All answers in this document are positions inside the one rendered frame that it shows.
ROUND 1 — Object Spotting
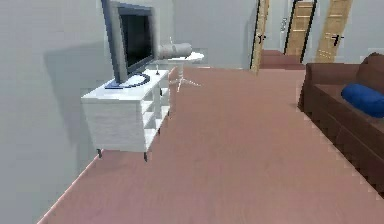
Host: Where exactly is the white round side table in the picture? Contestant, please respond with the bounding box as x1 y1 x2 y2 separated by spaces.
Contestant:
167 51 205 93

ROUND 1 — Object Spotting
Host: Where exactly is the grey cylinder lamp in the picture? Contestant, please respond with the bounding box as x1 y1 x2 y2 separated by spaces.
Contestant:
157 36 193 61

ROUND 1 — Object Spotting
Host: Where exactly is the white television stand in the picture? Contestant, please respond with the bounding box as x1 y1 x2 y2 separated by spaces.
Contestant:
80 68 172 163

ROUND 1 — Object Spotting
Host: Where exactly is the grey flat television set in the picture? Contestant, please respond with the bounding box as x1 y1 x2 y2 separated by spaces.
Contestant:
100 0 160 90

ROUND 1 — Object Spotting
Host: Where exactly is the wooden room door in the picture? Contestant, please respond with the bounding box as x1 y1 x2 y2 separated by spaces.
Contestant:
283 0 318 64
314 0 354 64
249 0 271 73

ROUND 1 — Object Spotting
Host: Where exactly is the brown sofa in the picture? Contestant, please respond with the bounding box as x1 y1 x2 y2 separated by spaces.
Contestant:
297 52 384 196

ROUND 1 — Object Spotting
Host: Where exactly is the blue cushion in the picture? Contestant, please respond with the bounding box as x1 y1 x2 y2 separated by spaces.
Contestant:
340 83 384 119

